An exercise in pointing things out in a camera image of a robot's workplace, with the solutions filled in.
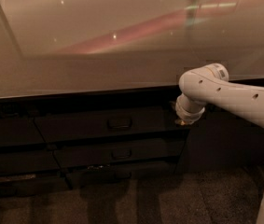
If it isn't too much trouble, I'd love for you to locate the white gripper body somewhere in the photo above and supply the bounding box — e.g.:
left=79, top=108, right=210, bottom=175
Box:
left=175, top=94, right=205, bottom=124

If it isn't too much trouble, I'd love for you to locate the dark top drawer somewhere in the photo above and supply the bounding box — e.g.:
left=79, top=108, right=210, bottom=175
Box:
left=35, top=106, right=181, bottom=143

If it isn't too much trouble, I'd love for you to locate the dark drawer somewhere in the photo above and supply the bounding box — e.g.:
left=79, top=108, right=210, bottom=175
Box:
left=66, top=161, right=175, bottom=189
left=54, top=138, right=185, bottom=168
left=35, top=106, right=181, bottom=143

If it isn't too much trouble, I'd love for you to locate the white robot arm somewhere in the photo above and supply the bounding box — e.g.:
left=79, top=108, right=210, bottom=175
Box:
left=175, top=63, right=264, bottom=224

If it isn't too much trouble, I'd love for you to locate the dark middle drawer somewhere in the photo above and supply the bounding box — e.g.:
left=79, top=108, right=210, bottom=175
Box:
left=54, top=138, right=185, bottom=168

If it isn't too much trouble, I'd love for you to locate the dark bottom drawer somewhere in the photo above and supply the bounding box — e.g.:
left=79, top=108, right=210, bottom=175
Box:
left=66, top=161, right=175, bottom=189

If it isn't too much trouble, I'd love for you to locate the dark left drawer column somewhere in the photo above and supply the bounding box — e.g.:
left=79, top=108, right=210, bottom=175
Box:
left=0, top=118, right=69, bottom=198

